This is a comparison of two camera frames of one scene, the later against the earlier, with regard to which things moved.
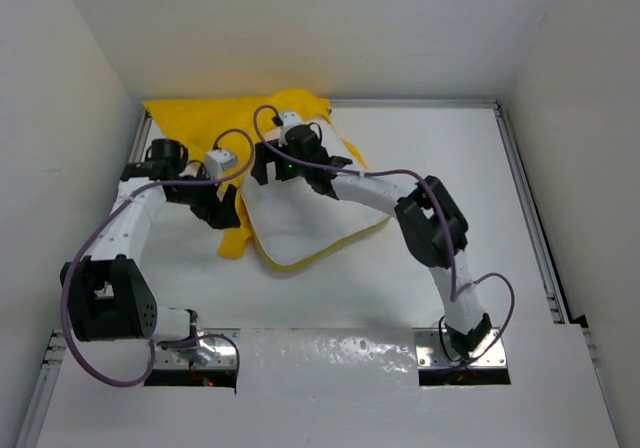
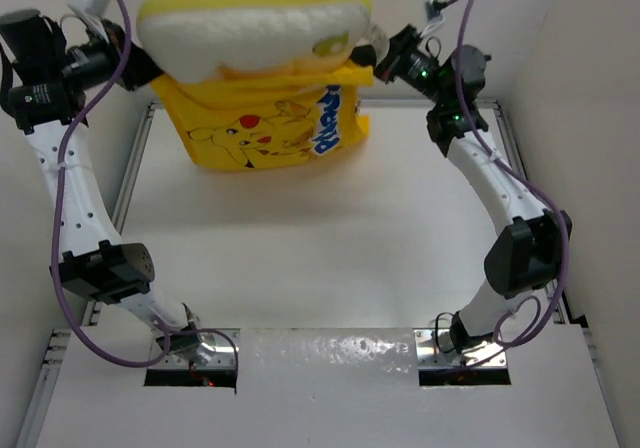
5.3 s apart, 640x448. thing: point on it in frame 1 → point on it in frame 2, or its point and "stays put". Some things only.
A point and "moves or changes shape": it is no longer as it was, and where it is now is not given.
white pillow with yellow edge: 296,222 → 198,33
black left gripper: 225,215 → 141,68
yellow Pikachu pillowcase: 225,129 moves or changes shape
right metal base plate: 431,353 stays put
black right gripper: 261,168 → 397,52
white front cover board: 338,388 stays put
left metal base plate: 210,352 stays put
